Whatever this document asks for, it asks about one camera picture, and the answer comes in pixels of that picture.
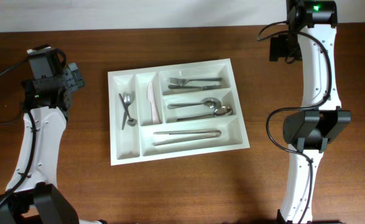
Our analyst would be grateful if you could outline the steel teaspoon one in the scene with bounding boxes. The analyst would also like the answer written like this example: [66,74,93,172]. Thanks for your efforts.
[121,92,135,131]
[118,93,137,128]

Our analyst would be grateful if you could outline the pink plastic knife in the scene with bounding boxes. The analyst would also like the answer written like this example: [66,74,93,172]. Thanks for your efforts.
[147,82,160,124]

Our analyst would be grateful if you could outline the steel tablespoon packed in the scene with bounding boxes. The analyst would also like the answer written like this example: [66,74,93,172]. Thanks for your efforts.
[177,106,233,121]
[167,97,222,110]

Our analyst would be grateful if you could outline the steel fork packed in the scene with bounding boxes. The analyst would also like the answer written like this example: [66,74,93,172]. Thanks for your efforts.
[168,85,222,91]
[169,77,223,85]

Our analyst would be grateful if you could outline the steel tongs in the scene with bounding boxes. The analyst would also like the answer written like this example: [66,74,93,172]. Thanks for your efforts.
[152,129,222,146]

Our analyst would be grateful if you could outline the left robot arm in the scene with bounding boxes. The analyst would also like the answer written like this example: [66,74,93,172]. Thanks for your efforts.
[0,45,85,223]

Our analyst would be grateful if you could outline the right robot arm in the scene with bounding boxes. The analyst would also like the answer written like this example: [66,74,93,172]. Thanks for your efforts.
[269,1,351,223]

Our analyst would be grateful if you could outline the white plastic cutlery tray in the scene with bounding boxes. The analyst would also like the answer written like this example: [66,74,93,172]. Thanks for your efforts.
[108,58,250,166]

